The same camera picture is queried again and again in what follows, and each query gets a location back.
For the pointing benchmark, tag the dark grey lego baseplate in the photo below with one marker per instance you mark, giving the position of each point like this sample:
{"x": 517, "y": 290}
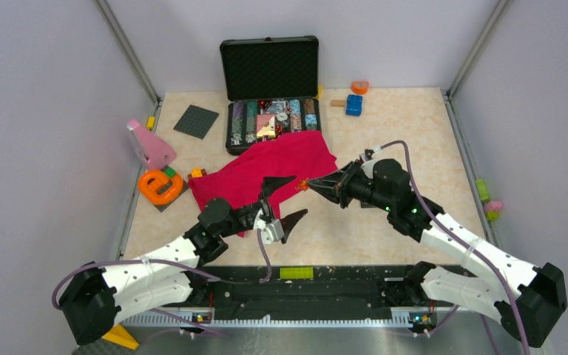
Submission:
{"x": 196, "y": 121}

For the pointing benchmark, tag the grey studded mat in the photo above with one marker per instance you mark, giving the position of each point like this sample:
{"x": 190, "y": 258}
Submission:
{"x": 102, "y": 347}

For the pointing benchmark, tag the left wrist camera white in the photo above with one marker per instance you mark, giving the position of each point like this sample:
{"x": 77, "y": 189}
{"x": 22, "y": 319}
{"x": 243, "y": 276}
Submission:
{"x": 270, "y": 232}

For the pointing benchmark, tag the gold orange brooch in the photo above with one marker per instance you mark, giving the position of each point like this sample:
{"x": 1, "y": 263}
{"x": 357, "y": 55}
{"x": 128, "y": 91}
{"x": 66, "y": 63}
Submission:
{"x": 302, "y": 185}

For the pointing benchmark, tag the green pink toy blocks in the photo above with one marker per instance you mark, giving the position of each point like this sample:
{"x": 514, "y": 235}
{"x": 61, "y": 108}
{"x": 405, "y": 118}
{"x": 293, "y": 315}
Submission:
{"x": 491, "y": 207}

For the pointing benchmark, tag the yellow toy car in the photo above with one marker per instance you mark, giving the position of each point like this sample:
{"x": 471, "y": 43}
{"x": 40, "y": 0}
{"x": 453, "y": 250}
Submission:
{"x": 197, "y": 173}

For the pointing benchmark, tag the green small brick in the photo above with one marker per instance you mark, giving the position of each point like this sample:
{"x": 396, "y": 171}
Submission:
{"x": 170, "y": 172}

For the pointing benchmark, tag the yellow wedge block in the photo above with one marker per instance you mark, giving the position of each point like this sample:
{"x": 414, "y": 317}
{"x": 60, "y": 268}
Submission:
{"x": 120, "y": 336}

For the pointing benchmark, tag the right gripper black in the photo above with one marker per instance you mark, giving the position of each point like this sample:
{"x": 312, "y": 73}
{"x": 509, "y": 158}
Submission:
{"x": 326, "y": 186}

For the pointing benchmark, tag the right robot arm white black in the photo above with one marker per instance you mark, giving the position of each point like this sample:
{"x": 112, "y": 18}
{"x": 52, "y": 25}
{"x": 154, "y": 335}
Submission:
{"x": 525, "y": 299}

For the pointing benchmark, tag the magenta red garment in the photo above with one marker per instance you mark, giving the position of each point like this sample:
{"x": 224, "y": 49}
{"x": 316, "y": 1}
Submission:
{"x": 302, "y": 154}

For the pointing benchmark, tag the pink plastic stand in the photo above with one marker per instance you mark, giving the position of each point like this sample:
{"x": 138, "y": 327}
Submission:
{"x": 153, "y": 151}

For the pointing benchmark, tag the lime green lego brick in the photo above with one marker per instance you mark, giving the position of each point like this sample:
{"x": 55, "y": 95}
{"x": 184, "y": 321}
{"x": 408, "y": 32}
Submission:
{"x": 296, "y": 273}

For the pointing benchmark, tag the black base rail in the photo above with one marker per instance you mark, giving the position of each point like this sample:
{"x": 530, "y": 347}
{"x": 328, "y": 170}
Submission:
{"x": 332, "y": 293}

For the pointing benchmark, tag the orange tape dispenser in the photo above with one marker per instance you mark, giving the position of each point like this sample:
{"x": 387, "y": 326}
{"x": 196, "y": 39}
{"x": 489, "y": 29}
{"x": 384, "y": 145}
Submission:
{"x": 360, "y": 87}

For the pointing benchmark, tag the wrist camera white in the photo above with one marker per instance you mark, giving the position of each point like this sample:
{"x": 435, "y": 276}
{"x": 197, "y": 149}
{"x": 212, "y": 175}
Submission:
{"x": 270, "y": 232}
{"x": 367, "y": 160}

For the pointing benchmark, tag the orange plastic ring toy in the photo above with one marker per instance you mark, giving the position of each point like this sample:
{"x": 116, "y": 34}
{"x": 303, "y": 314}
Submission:
{"x": 160, "y": 188}

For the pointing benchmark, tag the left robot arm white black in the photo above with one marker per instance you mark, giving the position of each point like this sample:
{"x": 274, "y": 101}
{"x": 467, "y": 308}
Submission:
{"x": 97, "y": 296}

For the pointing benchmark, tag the black poker chip case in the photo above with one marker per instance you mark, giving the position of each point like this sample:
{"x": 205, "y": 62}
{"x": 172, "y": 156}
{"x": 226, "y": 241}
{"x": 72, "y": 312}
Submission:
{"x": 272, "y": 88}

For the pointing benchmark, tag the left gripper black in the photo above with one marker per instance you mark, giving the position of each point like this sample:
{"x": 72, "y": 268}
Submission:
{"x": 268, "y": 188}

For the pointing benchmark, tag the small yellow block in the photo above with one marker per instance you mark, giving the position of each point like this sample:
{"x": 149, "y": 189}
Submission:
{"x": 150, "y": 124}

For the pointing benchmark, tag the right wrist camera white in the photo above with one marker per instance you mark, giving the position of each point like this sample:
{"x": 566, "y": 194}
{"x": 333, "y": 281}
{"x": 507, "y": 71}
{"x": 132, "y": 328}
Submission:
{"x": 367, "y": 160}

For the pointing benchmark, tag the blue toy mallet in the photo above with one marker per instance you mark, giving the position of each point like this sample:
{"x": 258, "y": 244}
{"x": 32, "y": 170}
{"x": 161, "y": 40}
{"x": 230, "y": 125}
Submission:
{"x": 352, "y": 105}

